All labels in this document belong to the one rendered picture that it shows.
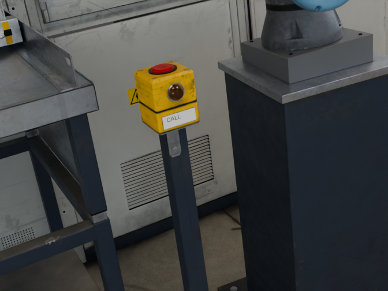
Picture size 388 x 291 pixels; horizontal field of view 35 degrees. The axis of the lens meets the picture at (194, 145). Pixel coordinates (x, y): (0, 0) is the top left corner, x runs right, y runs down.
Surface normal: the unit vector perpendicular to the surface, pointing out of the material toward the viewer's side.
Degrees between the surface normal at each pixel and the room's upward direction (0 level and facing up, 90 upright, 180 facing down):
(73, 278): 0
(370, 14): 90
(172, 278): 0
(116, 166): 90
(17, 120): 90
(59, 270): 0
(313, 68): 90
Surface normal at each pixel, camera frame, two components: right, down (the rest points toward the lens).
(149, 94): -0.88, 0.29
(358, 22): 0.46, 0.32
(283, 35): -0.61, 0.07
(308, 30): -0.04, 0.05
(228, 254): -0.12, -0.90
